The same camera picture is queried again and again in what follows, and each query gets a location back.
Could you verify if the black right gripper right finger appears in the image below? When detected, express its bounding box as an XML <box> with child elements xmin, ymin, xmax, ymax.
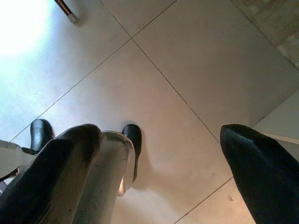
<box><xmin>220</xmin><ymin>123</ymin><xmax>299</xmax><ymax>224</ymax></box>

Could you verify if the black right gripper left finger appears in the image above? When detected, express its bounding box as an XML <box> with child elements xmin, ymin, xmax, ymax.
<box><xmin>0</xmin><ymin>123</ymin><xmax>103</xmax><ymax>224</ymax></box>

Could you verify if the silver robot left leg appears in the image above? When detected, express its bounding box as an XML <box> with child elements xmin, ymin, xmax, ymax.
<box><xmin>0</xmin><ymin>139</ymin><xmax>32</xmax><ymax>185</ymax></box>

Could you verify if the black robot left foot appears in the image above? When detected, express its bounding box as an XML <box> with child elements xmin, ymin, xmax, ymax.
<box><xmin>29</xmin><ymin>119</ymin><xmax>55</xmax><ymax>155</ymax></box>

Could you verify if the black robot foot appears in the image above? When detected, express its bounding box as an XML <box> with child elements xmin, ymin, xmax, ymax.
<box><xmin>121</xmin><ymin>124</ymin><xmax>142</xmax><ymax>182</ymax></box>
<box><xmin>29</xmin><ymin>119</ymin><xmax>55</xmax><ymax>155</ymax></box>

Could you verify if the black robot right foot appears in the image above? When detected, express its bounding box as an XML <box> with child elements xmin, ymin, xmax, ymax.
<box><xmin>121</xmin><ymin>124</ymin><xmax>142</xmax><ymax>182</ymax></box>

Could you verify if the patterned floor rug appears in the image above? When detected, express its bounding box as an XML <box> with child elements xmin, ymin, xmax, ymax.
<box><xmin>231</xmin><ymin>0</ymin><xmax>299</xmax><ymax>70</ymax></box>

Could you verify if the marble top folding table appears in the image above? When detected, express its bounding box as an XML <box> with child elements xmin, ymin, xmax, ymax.
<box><xmin>54</xmin><ymin>0</ymin><xmax>79</xmax><ymax>24</ymax></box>

